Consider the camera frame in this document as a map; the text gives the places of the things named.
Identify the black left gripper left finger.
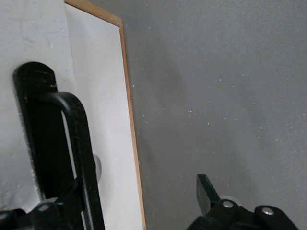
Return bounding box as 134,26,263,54
0,179,86,230

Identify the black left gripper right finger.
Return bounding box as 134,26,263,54
186,174,299,230

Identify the black metal drawer handle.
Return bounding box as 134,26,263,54
12,61,106,230

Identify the wooden drawer with white front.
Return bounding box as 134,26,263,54
0,0,83,211

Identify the wooden drawer cabinet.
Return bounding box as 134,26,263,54
64,0,147,230

